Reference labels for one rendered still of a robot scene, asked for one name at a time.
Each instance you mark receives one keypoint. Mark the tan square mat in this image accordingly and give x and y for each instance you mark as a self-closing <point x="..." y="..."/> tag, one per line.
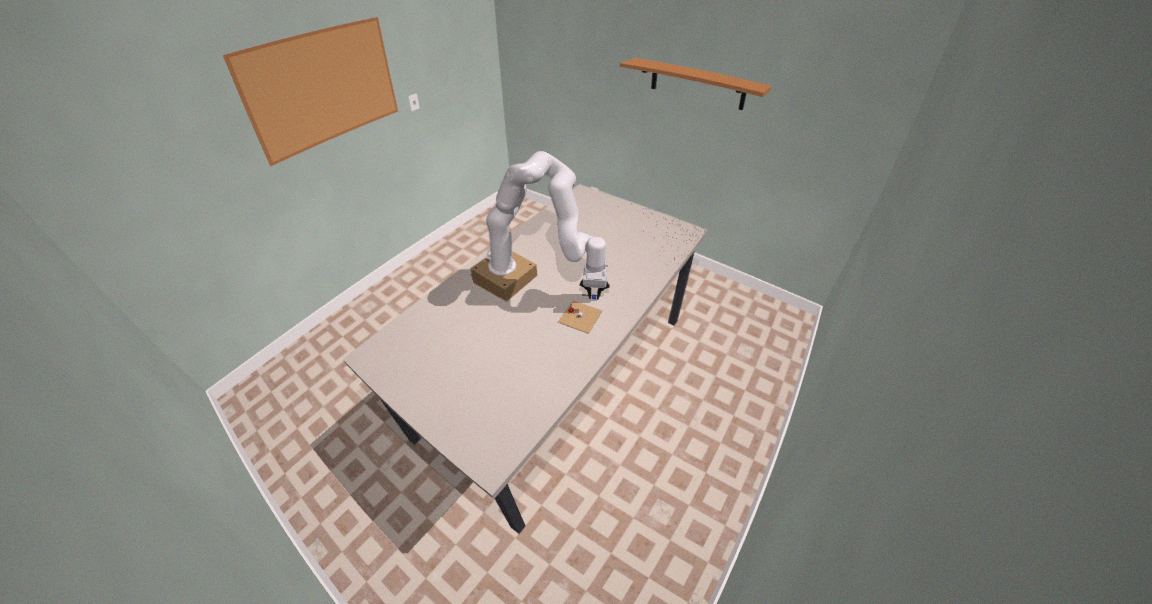
<point x="586" y="323"/>

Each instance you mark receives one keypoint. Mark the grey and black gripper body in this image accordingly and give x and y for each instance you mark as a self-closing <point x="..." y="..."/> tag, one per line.
<point x="604" y="274"/>

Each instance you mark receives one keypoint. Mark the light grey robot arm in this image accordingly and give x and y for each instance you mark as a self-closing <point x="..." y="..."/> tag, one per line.
<point x="509" y="199"/>

